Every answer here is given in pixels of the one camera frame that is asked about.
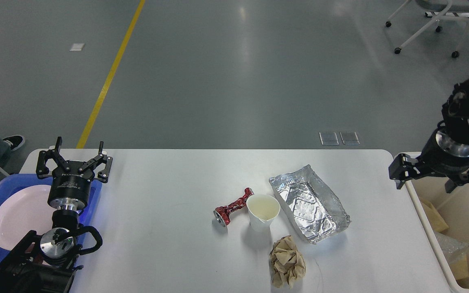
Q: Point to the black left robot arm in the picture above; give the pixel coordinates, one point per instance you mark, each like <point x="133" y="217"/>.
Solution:
<point x="47" y="263"/>

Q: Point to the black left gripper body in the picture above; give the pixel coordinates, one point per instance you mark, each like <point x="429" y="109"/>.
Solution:
<point x="70" y="188"/>

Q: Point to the white paper cup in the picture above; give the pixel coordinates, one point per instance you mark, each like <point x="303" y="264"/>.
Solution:
<point x="263" y="209"/>

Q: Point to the pink plate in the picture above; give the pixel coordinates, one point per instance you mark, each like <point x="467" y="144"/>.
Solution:
<point x="23" y="211"/>

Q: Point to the clear floor plate left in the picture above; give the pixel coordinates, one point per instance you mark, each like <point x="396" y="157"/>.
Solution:
<point x="329" y="138"/>

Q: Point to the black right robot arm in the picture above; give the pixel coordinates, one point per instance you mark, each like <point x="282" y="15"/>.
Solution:
<point x="455" y="113"/>

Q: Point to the aluminium foil tray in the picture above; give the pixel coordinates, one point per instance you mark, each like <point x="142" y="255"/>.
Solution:
<point x="313" y="209"/>

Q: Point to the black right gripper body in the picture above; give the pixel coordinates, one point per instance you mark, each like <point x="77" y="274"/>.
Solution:
<point x="443" y="156"/>

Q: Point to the large brown paper bag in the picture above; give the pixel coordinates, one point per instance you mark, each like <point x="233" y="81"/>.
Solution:
<point x="435" y="219"/>

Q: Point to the clear floor plate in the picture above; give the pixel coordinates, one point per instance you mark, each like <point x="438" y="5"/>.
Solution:
<point x="329" y="138"/>
<point x="349" y="138"/>

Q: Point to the brown paper ball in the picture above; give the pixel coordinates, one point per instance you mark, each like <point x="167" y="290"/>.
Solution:
<point x="287" y="263"/>

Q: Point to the white office chair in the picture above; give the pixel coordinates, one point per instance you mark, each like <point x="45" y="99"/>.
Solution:
<point x="442" y="10"/>

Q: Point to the black sneaker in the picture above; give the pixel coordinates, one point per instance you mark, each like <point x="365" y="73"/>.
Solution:
<point x="15" y="142"/>

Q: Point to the clear floor plate right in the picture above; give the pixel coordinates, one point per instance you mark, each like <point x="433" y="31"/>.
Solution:
<point x="349" y="138"/>

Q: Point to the crushed red can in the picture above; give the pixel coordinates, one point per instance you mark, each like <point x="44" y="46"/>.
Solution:
<point x="222" y="213"/>

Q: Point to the white floor tape patch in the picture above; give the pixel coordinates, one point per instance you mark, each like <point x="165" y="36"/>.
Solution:
<point x="76" y="47"/>

